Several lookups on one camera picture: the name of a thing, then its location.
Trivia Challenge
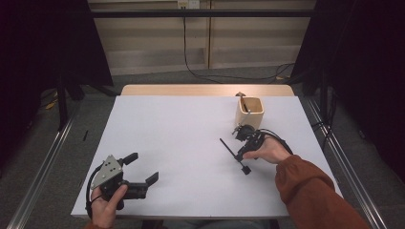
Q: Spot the black curtain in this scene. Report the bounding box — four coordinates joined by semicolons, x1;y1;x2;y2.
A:
0;0;114;166
290;0;405;182

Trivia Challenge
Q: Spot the black brush with square head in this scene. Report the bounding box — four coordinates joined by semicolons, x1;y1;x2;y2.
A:
219;137;252;177

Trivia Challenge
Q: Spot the aluminium rail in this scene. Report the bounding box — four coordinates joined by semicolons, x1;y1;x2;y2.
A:
6;104;84;229
305;96;388;229

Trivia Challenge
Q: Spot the left hand-held gripper cable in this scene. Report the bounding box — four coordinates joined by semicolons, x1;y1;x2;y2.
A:
85;161;106;220

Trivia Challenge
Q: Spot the person's right hand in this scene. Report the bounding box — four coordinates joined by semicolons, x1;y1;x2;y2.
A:
243;136;285;165

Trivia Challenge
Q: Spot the right hand-held gripper cable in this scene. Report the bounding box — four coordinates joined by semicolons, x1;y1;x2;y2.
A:
259;128;294;156

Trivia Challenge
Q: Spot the black horizontal bar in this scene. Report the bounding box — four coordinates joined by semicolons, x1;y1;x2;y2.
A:
90;9;316;18

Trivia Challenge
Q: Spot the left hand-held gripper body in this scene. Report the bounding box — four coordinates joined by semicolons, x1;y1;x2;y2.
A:
90;155;151;211

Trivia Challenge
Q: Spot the beige square cup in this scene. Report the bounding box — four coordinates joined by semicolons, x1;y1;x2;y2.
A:
234;96;266;134

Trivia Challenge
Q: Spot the white wall socket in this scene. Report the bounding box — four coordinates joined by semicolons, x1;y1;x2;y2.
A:
177;0;201;10

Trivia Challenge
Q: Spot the person's left hand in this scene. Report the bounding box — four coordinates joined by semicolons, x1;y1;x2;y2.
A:
90;184;129;229

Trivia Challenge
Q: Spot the black brush with tan tip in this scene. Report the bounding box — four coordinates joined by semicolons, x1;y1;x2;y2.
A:
236;91;250;113

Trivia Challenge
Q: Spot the hand-held gripper cable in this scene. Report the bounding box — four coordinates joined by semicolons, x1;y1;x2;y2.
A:
259;128;294;156
85;161;106;220

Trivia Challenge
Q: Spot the white table sheet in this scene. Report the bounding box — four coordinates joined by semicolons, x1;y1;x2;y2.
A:
70;94;352;219

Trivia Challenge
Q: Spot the black wall cable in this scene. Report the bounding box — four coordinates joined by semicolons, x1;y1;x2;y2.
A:
182;15;297;84

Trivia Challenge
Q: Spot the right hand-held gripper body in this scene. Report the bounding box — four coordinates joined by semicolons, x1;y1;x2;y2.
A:
233;110;266;151

